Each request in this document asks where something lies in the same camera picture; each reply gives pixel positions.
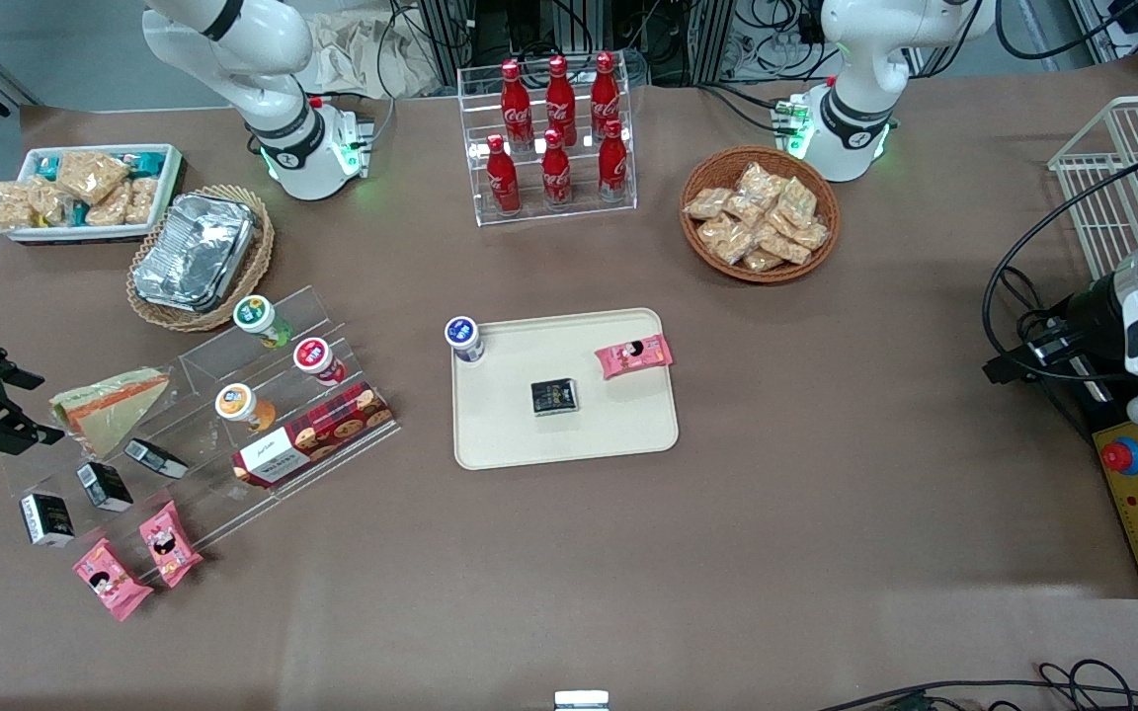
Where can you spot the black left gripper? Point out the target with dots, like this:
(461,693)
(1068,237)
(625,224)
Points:
(1089,314)

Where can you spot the triangle sandwich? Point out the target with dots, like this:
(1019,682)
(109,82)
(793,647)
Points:
(105,410)

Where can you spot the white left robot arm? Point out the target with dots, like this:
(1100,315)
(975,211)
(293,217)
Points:
(851,109)

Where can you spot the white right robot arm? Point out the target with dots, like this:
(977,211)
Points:
(233,39)

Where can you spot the cream plastic tray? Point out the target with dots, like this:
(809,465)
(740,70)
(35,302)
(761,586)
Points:
(569,434)

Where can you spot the small black box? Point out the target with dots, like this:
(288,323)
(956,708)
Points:
(154,457)
(555,397)
(103,486)
(45,519)

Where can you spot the wrapped rice cracker packet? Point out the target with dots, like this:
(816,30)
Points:
(797,200)
(707,202)
(745,209)
(764,261)
(783,245)
(95,176)
(810,235)
(757,180)
(727,240)
(110,209)
(11,205)
(142,199)

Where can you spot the pink snack packet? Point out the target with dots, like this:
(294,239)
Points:
(111,581)
(170,545)
(633,355)

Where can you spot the clear acrylic stepped stand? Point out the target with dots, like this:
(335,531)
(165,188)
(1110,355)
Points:
(213,494)

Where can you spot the orange cap yogurt bottle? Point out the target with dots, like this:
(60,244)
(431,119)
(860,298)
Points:
(236,403)

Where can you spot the aluminium foil container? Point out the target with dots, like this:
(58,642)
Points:
(194,252)

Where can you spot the green cap yogurt bottle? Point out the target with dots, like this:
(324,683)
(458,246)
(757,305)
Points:
(255,316)

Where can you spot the white rectangular snack bin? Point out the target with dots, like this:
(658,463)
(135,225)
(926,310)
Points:
(172,188)

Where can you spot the teal snack packet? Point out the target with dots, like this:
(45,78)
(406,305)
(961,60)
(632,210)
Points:
(146,161)

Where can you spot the light wicker basket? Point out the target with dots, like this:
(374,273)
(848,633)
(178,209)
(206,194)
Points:
(258,257)

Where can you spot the red cap yogurt bottle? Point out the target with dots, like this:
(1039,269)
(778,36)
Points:
(314,355)

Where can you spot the red plaid cookie box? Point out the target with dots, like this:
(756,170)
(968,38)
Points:
(322,434)

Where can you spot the brown wicker basket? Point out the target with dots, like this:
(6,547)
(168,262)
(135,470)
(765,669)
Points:
(702,252)

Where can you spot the blue cap yogurt bottle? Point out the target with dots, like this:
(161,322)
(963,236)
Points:
(463,336)

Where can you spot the metal equipment rack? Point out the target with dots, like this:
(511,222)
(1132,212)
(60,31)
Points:
(688,39)

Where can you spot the red cola bottle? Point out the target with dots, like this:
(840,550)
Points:
(613,168)
(516,104)
(503,183)
(560,99)
(606,94)
(556,176)

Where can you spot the crumpled beige paper bag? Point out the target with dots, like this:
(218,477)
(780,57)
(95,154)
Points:
(371,54)

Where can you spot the clear acrylic bottle rack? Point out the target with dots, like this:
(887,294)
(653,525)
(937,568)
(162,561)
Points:
(549,212)

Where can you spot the small white block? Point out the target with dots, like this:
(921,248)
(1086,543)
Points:
(581,700)

